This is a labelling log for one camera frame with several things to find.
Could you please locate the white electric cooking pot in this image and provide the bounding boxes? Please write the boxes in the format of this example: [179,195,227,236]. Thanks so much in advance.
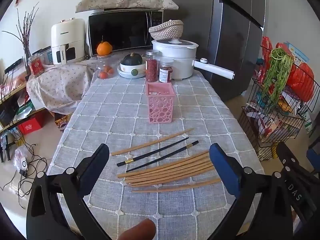
[152,37,235,81]

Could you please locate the pile of wooden chopsticks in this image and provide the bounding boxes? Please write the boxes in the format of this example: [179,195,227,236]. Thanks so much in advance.
[117,151,222,193]

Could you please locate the wooden side shelf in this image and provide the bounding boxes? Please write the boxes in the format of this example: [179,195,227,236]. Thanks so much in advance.
[0,60,33,130]

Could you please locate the dry branches in vase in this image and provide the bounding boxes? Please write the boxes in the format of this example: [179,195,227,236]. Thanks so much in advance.
[2,2,40,58]

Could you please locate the woven rope basket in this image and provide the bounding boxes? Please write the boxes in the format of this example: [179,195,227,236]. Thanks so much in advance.
[149,20,184,40]

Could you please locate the floral cloth cover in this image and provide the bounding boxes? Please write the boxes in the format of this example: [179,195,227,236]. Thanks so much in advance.
[26,55,100,113]

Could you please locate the pink perforated utensil holder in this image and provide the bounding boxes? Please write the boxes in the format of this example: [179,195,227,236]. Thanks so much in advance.
[146,82,175,124]

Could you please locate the supplement jar with grey lid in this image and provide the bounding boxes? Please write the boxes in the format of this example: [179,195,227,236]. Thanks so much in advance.
[159,58,174,83]

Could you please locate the clear glass jar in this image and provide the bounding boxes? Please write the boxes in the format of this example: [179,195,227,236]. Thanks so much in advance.
[96,54,114,80]

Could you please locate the white device on floor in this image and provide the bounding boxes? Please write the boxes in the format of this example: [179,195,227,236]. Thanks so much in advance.
[15,147,29,177]

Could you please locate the floral cushion cover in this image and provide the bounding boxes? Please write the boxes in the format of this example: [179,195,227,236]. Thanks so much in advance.
[75,0,179,13]

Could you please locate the black chopstick with gold band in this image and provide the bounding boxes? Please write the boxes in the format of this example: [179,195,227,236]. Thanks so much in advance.
[126,141,199,173]
[116,137,190,167]

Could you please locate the black floor cables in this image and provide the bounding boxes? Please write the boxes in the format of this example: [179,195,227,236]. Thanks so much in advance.
[0,142,48,209]

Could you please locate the orange fruit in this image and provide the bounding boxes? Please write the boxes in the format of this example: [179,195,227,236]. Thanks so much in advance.
[97,41,113,56]

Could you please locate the red plastic bag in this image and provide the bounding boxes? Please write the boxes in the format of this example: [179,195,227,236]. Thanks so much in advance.
[261,36,274,65]
[286,62,315,103]

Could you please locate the grey refrigerator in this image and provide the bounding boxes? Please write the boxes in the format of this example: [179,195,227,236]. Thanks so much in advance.
[164,0,266,102]

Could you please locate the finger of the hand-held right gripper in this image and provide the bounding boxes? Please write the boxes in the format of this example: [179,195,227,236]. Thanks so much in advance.
[276,142,304,188]
[307,148,320,174]

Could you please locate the green kabocha squash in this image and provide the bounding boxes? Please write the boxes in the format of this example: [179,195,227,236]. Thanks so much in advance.
[122,52,143,67]

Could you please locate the white air fryer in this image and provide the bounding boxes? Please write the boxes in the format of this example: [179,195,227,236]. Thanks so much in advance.
[51,17,86,65]

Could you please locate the blue printed poster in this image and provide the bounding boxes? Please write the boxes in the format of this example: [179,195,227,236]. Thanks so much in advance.
[284,42,310,64]

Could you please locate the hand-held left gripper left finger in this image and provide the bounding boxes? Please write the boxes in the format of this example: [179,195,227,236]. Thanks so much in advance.
[26,143,113,240]

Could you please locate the black microwave oven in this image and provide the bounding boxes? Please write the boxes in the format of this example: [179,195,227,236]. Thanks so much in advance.
[86,9,164,57]

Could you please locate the wooden chopstick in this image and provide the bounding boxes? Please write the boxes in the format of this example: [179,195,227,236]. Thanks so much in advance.
[111,128,195,156]

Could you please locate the black wire storage rack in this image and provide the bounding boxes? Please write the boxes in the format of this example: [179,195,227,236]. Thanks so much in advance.
[237,45,320,160]

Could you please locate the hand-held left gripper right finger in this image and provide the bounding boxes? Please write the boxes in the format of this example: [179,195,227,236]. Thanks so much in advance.
[207,143,293,240]

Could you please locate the grey checked tablecloth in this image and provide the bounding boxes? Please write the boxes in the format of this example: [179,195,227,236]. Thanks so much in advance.
[47,70,265,240]

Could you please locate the clear container with red label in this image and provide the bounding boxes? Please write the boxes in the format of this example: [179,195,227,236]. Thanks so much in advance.
[27,54,45,78]

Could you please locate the white bowl with green knob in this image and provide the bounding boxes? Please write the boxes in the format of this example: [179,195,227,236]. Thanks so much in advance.
[117,59,147,78]

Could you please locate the jar of red goji berries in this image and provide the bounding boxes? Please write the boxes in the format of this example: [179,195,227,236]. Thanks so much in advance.
[145,51,160,82]

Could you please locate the red cardboard box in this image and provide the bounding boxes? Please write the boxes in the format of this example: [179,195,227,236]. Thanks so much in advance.
[17,117,43,135]

